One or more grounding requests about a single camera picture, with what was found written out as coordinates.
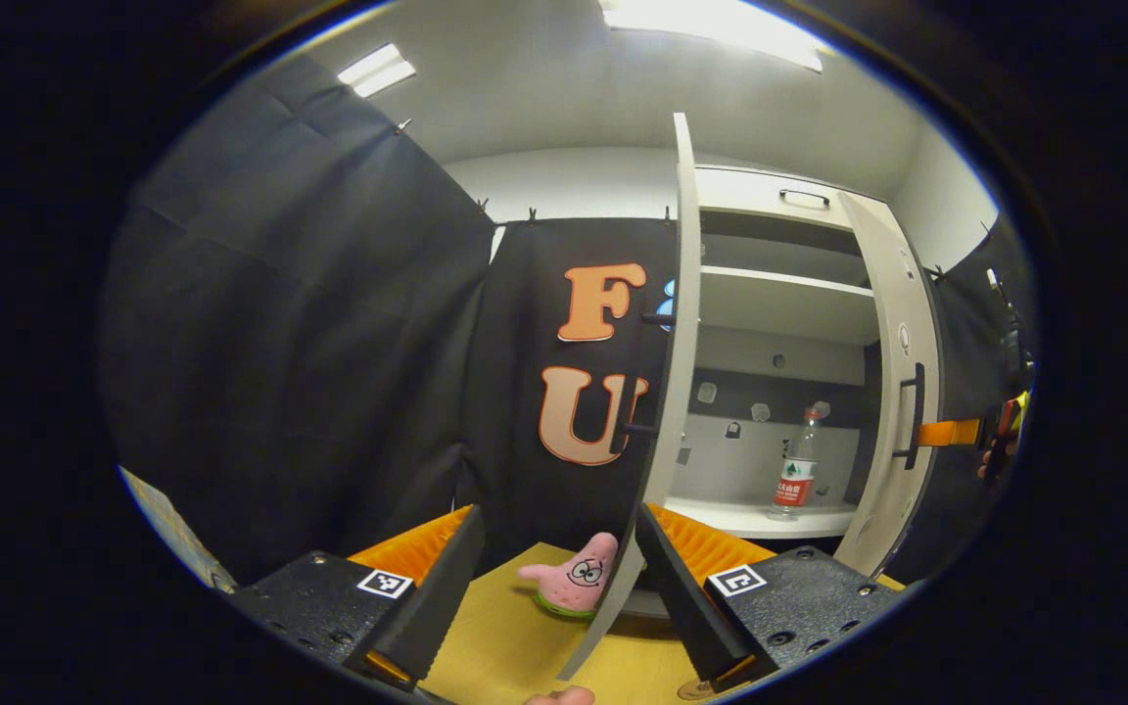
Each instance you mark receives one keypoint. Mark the white open cabinet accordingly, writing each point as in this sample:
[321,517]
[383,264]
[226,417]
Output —
[779,304]

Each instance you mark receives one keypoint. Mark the pink star plush toy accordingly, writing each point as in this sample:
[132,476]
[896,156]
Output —
[574,578]

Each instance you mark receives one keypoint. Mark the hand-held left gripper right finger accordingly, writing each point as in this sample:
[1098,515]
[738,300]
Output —
[681,597]

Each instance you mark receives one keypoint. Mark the small round-based object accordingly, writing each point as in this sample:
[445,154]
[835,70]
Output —
[698,690]

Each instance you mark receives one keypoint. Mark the small ceiling light panel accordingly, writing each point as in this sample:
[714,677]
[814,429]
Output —
[376,70]

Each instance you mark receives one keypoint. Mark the pink rounded object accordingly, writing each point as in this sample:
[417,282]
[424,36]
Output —
[560,697]

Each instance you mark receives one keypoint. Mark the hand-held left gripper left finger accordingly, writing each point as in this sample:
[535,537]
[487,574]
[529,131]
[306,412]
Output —
[437,597]

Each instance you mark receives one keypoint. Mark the large ceiling light panel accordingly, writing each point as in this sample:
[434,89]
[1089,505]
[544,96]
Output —
[711,24]

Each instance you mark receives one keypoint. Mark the clear bottle with red label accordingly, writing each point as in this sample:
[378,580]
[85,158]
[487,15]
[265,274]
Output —
[792,490]

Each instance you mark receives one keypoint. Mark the pale flat panel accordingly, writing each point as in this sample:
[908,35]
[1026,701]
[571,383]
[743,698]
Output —
[172,529]

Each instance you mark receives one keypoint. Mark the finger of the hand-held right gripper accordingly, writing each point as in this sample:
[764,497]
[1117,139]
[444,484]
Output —
[951,433]

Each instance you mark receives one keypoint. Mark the black backdrop cloth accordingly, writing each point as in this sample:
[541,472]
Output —
[309,343]

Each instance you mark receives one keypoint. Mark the white cabinet door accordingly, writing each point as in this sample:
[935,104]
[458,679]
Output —
[892,509]
[687,343]

